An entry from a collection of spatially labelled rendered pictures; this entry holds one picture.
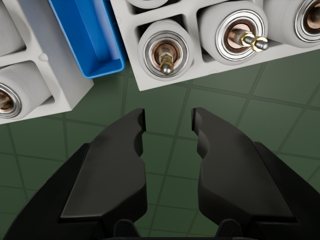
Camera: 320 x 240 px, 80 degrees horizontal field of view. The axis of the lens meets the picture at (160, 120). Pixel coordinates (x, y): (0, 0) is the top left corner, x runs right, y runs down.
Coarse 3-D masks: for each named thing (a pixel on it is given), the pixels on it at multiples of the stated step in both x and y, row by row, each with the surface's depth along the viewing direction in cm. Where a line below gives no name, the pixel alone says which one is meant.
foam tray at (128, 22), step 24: (120, 0) 34; (168, 0) 43; (192, 0) 34; (216, 0) 34; (240, 0) 39; (120, 24) 36; (144, 24) 46; (192, 24) 36; (288, 48) 38; (312, 48) 38; (144, 72) 40; (192, 72) 40; (216, 72) 41
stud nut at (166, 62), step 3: (165, 60) 25; (168, 60) 25; (162, 63) 25; (165, 63) 25; (168, 63) 25; (171, 63) 25; (162, 66) 25; (171, 66) 25; (162, 69) 25; (171, 69) 25; (162, 72) 25; (171, 72) 25
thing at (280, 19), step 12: (264, 0) 36; (276, 0) 32; (288, 0) 29; (300, 0) 28; (264, 12) 35; (276, 12) 32; (288, 12) 29; (276, 24) 32; (288, 24) 30; (276, 36) 34; (288, 36) 31
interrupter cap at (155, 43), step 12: (156, 36) 30; (168, 36) 30; (180, 36) 30; (144, 48) 31; (156, 48) 31; (168, 48) 31; (180, 48) 31; (144, 60) 32; (156, 60) 32; (180, 60) 32; (156, 72) 33
